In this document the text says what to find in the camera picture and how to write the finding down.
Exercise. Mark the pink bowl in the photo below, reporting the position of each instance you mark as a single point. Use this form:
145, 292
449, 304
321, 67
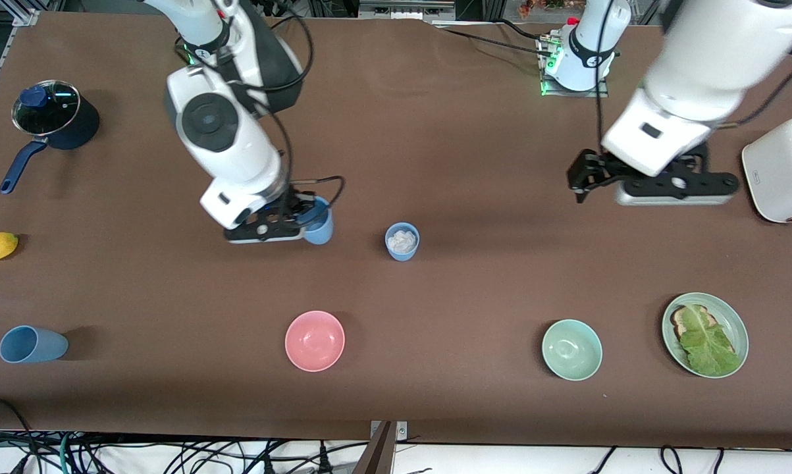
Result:
315, 341

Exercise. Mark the tall blue cup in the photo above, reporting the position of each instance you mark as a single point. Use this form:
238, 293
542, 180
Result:
37, 345

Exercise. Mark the white toaster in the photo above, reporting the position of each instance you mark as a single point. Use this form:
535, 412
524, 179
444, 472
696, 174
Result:
781, 178

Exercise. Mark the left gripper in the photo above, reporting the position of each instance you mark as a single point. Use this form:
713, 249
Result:
596, 168

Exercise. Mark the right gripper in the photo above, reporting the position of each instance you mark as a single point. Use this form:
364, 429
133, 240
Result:
295, 204

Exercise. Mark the white crumpled tissue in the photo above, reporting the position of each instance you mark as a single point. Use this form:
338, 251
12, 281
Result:
402, 240

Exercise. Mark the green lettuce leaf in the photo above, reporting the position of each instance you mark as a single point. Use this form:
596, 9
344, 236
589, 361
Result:
708, 345

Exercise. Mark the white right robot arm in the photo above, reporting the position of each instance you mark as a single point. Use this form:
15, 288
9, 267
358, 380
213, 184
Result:
237, 145

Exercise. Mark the silver aluminium corner rail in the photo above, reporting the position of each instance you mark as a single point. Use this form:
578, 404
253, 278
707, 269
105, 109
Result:
27, 18

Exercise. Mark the short blue cup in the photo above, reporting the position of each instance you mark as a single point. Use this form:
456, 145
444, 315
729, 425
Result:
320, 236
402, 257

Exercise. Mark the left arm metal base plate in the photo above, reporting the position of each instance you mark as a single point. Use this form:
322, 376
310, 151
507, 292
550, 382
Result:
573, 93

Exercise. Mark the silver table edge bracket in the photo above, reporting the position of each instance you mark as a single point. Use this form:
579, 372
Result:
402, 431

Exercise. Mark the dark blue saucepan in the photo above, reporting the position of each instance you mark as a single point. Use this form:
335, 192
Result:
85, 131

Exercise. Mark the mint green bowl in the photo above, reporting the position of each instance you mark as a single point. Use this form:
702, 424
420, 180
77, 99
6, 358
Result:
572, 350

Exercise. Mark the dark metal pole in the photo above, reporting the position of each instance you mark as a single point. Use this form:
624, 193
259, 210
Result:
377, 457

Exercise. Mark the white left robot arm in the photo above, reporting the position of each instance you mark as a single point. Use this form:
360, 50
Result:
718, 52

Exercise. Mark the glass pot lid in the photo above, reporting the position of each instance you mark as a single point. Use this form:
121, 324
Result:
56, 115

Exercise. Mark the toast slice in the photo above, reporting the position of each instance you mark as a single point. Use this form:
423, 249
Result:
679, 324

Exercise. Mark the silver aluminium frame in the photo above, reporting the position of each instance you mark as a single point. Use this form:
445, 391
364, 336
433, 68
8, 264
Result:
405, 10

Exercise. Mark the orange flower bunch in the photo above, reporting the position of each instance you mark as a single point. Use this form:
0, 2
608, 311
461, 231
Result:
530, 8

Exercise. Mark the green plate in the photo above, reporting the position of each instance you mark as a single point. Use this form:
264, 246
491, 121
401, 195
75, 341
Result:
738, 329

